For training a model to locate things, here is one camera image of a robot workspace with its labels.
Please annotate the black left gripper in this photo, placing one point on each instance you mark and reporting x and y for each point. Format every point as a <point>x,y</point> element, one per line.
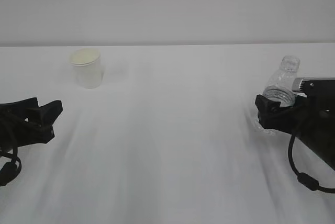
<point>26,124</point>

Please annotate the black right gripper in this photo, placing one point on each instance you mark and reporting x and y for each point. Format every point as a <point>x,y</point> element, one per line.
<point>315,129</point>

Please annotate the clear water bottle green label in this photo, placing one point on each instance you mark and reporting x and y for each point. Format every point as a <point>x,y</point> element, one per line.
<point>279,87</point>

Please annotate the white paper cup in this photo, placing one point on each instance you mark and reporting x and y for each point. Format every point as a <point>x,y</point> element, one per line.
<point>87,67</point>

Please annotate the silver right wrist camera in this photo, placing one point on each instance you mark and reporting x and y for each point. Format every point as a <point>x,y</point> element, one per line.
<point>314,86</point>

